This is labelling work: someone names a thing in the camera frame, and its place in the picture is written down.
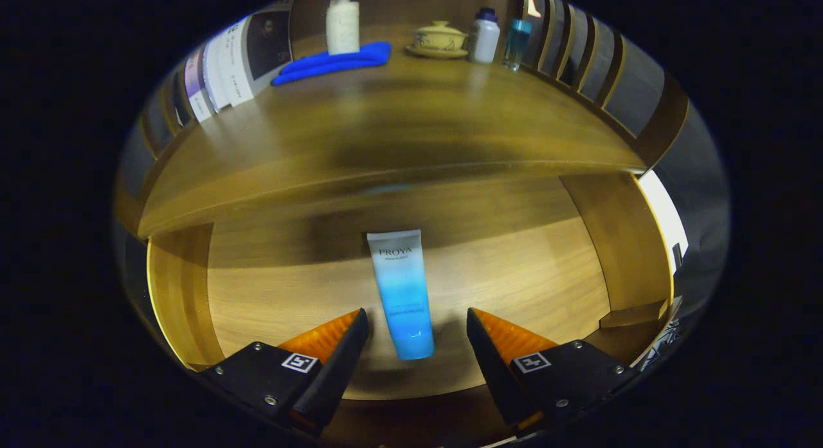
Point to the beige lidded teacup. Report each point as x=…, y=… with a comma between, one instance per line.
x=440, y=38

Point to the thin white book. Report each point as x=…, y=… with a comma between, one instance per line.
x=211, y=75

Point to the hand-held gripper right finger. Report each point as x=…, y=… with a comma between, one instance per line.
x=495, y=364

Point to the clear blue bottle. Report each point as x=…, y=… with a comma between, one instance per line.
x=516, y=43

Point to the thick white book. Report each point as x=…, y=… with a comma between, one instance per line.
x=257, y=56

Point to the white plastic drawer unit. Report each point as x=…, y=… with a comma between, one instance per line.
x=662, y=210

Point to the white pump bottle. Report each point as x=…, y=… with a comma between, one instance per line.
x=342, y=27

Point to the wooden countertop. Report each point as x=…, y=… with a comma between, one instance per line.
x=418, y=114

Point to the white bottle with blue cap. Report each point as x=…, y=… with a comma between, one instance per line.
x=484, y=40

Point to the blue cosmetic tube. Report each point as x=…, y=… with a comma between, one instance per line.
x=405, y=294

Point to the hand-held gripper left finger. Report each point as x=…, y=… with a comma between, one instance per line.
x=341, y=371

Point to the wooden drawer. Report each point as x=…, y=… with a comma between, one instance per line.
x=514, y=274

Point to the blue folded cloth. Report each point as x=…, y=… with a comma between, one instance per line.
x=334, y=63

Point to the purple book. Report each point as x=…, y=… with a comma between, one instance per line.
x=195, y=88

